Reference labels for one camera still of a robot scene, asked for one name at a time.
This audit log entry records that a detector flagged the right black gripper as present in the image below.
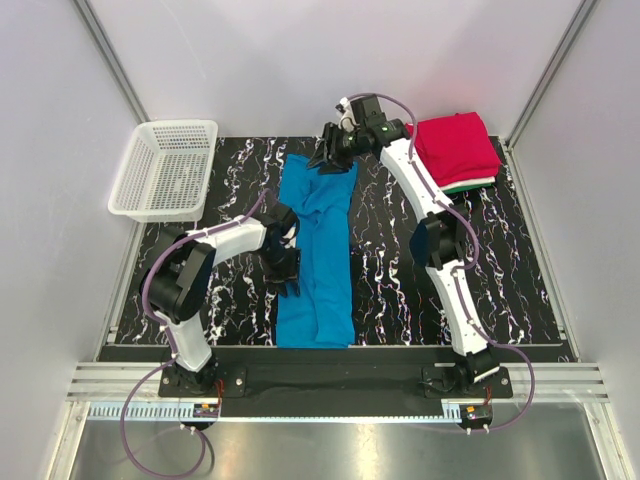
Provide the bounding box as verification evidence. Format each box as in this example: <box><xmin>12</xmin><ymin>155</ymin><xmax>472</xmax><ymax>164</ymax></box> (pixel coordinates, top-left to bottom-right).
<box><xmin>304</xmin><ymin>123</ymin><xmax>363</xmax><ymax>177</ymax></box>

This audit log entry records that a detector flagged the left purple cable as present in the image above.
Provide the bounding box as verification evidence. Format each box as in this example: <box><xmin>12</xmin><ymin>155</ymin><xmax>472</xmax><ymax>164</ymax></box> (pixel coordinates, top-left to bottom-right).
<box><xmin>120</xmin><ymin>189</ymin><xmax>274</xmax><ymax>477</ymax></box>

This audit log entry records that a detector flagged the red folded t shirt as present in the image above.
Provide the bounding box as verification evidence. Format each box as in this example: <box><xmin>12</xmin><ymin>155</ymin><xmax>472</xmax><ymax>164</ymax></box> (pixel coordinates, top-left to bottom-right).
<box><xmin>415</xmin><ymin>112</ymin><xmax>501</xmax><ymax>188</ymax></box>

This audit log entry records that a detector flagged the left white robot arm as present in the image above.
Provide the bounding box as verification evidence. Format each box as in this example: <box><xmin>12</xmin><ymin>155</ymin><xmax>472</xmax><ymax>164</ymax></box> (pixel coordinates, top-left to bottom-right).
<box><xmin>139</xmin><ymin>203</ymin><xmax>301</xmax><ymax>396</ymax></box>

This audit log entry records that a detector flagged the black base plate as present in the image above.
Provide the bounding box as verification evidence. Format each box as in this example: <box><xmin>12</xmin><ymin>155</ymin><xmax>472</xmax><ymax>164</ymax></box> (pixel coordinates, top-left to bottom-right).
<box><xmin>159</xmin><ymin>347</ymin><xmax>513</xmax><ymax>399</ymax></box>

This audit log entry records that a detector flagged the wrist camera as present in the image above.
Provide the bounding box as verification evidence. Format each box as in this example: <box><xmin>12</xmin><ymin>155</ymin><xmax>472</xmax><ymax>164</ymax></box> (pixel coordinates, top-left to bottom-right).
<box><xmin>336</xmin><ymin>94</ymin><xmax>387</xmax><ymax>132</ymax></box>
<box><xmin>268</xmin><ymin>202</ymin><xmax>300</xmax><ymax>244</ymax></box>

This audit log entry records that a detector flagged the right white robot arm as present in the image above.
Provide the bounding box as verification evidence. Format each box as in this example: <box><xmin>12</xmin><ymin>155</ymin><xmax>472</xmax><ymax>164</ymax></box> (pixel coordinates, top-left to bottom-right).
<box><xmin>308</xmin><ymin>93</ymin><xmax>500</xmax><ymax>397</ymax></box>

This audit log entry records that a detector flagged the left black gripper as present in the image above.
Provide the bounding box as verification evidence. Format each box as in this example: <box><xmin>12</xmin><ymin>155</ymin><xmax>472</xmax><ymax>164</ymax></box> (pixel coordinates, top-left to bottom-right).
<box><xmin>259</xmin><ymin>244</ymin><xmax>301</xmax><ymax>298</ymax></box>

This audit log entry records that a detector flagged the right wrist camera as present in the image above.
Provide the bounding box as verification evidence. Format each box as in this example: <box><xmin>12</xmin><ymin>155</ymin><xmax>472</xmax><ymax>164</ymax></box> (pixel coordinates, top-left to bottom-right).
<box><xmin>336</xmin><ymin>94</ymin><xmax>387</xmax><ymax>132</ymax></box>

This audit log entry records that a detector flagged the green folded t shirt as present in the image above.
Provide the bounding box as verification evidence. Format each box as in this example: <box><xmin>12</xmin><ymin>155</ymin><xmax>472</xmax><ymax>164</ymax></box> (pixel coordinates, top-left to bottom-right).
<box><xmin>442</xmin><ymin>178</ymin><xmax>495</xmax><ymax>195</ymax></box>

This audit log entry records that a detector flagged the blue t shirt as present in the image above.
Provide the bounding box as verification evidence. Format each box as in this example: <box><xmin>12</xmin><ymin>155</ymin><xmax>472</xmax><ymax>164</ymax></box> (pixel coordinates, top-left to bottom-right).
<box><xmin>276</xmin><ymin>154</ymin><xmax>357</xmax><ymax>349</ymax></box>

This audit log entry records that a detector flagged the aluminium frame rail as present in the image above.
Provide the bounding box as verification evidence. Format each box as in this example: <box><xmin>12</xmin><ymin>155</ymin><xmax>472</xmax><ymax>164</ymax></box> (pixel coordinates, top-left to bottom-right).
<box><xmin>67</xmin><ymin>363</ymin><xmax>608</xmax><ymax>424</ymax></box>

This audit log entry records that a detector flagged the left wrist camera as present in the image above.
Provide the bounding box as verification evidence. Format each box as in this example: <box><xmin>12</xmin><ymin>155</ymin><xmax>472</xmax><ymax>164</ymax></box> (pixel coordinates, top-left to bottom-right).
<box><xmin>268</xmin><ymin>202</ymin><xmax>300</xmax><ymax>244</ymax></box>

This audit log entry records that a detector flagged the white plastic basket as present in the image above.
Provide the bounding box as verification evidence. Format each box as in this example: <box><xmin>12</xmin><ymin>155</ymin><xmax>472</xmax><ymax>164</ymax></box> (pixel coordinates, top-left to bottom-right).
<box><xmin>108</xmin><ymin>119</ymin><xmax>218</xmax><ymax>223</ymax></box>

